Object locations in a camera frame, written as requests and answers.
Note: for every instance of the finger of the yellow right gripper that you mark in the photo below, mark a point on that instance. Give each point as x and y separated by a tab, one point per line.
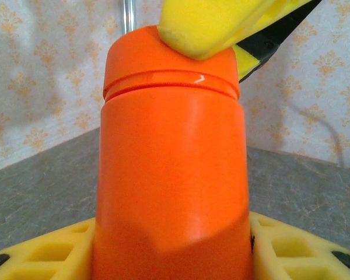
207	26
265	46

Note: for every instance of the orange bottle cap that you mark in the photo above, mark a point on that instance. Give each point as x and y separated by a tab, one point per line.
134	58

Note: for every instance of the aluminium frame post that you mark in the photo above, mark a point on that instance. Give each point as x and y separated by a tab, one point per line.
128	14

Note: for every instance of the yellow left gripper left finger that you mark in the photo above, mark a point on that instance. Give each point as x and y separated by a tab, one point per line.
46	256

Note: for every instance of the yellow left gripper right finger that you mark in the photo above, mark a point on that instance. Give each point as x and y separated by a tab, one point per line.
303	256

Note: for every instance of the orange pill bottle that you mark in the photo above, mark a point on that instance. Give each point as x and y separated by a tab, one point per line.
175	175

